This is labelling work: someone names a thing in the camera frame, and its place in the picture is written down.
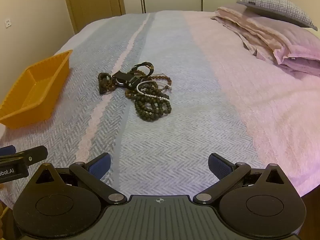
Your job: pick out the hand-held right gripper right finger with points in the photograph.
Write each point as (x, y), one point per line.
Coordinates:
(220, 166)

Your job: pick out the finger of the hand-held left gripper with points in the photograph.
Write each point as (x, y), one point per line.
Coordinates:
(32, 153)
(7, 150)

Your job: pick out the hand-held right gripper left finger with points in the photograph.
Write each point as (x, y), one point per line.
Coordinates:
(100, 166)

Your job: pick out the orange plastic tray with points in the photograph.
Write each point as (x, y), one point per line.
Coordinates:
(32, 90)

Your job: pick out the black wrist watch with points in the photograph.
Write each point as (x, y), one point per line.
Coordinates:
(120, 76)

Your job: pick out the pink folded blanket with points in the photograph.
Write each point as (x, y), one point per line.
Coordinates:
(300, 42)

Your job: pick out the wooden door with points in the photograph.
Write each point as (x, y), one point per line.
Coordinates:
(95, 2)

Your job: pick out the grey checked pillow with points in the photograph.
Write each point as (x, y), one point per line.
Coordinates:
(280, 7)

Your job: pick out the white wall socket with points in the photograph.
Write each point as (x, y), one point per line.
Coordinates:
(8, 22)

